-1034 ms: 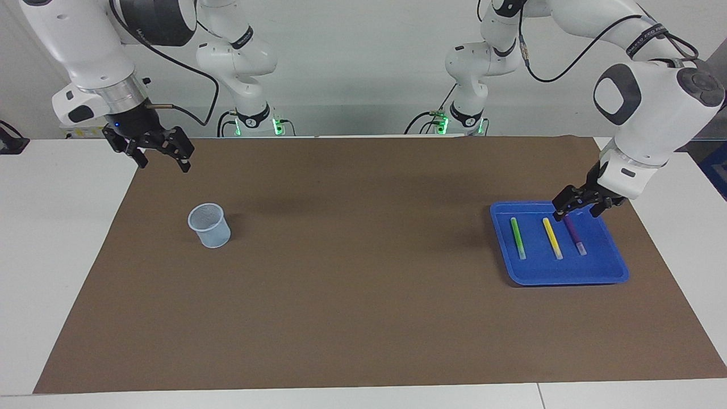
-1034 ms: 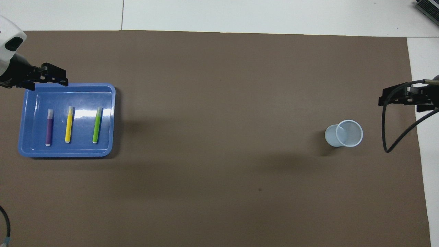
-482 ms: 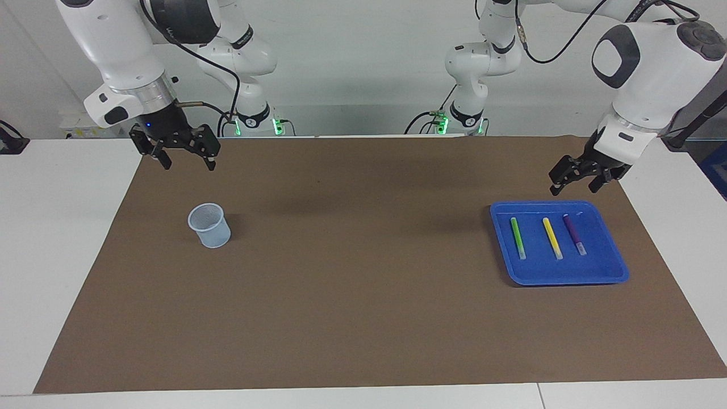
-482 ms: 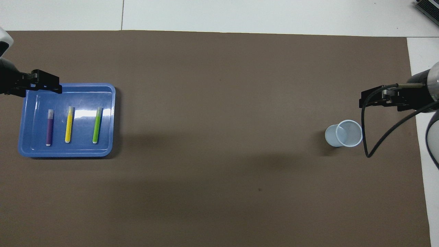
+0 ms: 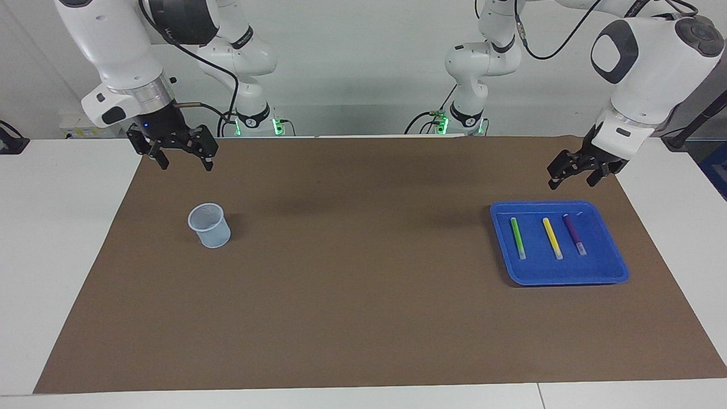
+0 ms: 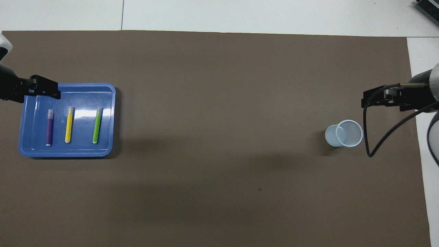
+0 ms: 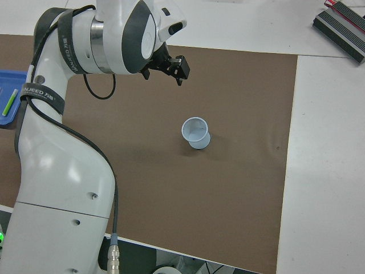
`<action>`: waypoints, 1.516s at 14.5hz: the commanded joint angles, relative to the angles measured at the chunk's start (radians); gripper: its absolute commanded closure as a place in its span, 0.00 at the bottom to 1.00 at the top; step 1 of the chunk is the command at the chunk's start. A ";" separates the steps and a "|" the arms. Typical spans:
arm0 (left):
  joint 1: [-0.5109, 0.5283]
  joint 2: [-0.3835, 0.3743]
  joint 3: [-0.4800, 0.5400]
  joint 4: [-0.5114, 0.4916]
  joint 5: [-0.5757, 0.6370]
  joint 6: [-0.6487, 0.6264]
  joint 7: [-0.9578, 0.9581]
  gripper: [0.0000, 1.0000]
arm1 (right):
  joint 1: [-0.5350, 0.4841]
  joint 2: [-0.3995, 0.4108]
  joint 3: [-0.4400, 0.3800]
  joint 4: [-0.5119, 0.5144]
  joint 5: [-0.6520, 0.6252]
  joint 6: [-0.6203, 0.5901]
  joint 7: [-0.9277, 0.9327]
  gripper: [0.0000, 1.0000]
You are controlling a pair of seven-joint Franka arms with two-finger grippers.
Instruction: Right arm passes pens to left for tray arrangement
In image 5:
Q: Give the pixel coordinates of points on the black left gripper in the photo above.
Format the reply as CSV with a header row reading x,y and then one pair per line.
x,y
599,153

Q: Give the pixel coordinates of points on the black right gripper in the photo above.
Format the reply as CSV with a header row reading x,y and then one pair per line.
x,y
164,128

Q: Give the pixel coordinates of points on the purple pen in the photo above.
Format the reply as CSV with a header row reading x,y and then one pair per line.
x,y
574,234

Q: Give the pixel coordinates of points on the yellow pen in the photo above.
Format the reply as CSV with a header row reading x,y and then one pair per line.
x,y
552,238

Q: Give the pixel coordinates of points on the green pen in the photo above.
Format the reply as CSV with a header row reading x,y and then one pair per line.
x,y
518,238

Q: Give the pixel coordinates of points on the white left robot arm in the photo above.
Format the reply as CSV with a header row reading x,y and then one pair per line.
x,y
647,62

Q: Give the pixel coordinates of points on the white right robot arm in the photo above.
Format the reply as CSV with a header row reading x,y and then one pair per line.
x,y
113,51

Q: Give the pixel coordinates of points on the blue plastic tray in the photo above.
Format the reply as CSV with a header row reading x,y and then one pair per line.
x,y
596,267

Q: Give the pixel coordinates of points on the clear plastic cup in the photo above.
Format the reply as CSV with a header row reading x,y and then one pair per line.
x,y
214,236

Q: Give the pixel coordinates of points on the white power strip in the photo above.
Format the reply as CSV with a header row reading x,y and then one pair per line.
x,y
76,129

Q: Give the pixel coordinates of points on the black stand pole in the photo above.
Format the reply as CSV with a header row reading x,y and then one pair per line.
x,y
698,122

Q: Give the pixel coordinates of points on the blue box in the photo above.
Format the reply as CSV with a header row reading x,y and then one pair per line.
x,y
717,170

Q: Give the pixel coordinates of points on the brown table mat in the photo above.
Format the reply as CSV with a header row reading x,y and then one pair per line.
x,y
363,284

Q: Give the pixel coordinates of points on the black clamp mount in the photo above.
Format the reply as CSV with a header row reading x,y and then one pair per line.
x,y
11,145

